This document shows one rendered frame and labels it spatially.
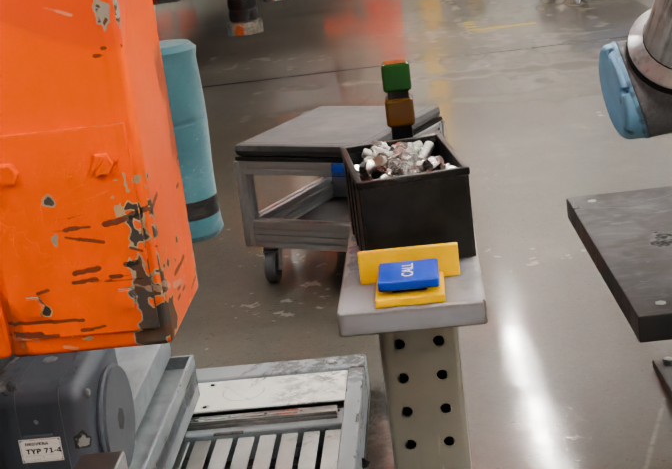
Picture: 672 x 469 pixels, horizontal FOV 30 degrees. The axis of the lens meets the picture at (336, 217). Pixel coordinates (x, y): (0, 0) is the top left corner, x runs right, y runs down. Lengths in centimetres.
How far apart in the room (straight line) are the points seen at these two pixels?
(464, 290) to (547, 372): 88
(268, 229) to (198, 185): 124
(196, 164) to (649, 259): 73
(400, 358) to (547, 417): 61
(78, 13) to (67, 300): 27
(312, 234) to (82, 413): 140
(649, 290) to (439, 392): 39
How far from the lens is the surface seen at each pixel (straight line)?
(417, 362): 158
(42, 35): 115
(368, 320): 142
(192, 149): 162
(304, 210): 308
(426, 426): 162
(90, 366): 153
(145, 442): 190
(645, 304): 178
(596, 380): 227
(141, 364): 198
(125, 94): 114
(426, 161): 154
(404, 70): 174
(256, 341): 260
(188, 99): 161
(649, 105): 186
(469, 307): 141
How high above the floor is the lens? 95
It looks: 16 degrees down
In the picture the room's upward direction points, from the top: 7 degrees counter-clockwise
